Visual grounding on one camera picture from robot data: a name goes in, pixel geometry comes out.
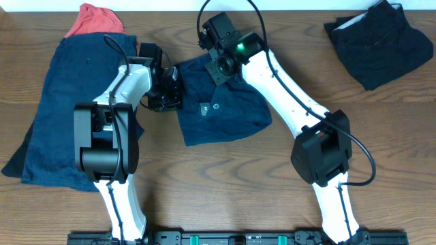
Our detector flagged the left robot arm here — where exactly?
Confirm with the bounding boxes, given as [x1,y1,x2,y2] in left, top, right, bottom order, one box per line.
[67,43,183,244]

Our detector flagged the red orange garment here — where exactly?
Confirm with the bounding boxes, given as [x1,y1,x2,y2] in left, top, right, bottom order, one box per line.
[65,3,125,38]

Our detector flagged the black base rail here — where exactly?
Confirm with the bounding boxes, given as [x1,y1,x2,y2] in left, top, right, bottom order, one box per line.
[67,231,409,245]

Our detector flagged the black folded shorts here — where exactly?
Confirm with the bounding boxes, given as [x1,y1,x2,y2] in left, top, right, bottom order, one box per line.
[324,1,434,91]

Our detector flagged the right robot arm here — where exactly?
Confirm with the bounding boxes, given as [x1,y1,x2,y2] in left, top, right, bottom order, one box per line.
[198,12,359,244]

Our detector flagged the navy blue shorts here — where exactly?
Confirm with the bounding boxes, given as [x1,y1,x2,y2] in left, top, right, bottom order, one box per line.
[176,54,272,146]
[1,33,123,192]

